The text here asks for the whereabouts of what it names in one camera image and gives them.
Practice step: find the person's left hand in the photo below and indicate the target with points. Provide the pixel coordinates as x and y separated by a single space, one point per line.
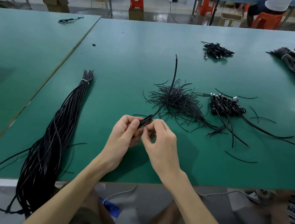
120 141

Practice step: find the person's right hand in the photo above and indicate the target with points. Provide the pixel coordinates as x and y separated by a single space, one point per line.
162 151

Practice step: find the person's right forearm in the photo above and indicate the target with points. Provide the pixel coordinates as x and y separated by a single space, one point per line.
205 222

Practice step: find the person's left forearm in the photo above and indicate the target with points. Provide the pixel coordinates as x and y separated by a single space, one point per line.
65 198

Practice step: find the person's brown shorts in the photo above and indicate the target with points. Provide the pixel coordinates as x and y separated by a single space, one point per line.
90 219

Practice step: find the blue plastic item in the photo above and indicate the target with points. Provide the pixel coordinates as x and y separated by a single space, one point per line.
110 209

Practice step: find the small cardboard box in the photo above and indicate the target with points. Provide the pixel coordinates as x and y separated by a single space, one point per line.
136 14

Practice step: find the red plastic stool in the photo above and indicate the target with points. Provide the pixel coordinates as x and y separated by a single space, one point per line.
137 0

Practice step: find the orange plastic stool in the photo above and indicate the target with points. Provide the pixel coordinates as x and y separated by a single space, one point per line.
207 8
267 21

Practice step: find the open cardboard box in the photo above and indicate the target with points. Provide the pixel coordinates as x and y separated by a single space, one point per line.
55 3

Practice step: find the black fan on stand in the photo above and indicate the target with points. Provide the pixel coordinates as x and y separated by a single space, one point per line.
216 6

